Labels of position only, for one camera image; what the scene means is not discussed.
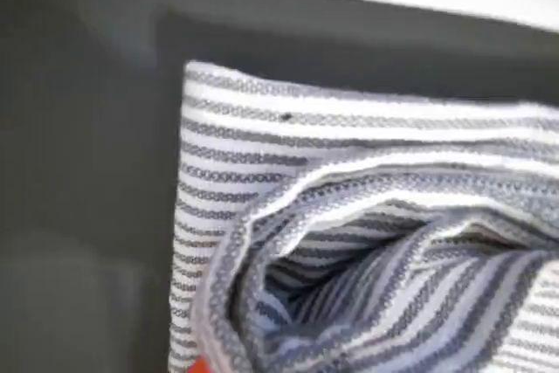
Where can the black desk mat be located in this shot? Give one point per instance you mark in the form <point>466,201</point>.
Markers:
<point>87,128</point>

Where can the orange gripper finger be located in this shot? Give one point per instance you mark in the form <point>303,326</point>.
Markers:
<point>200,366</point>

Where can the striped grey white cloth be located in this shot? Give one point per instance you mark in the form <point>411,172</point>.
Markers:
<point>349,172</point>

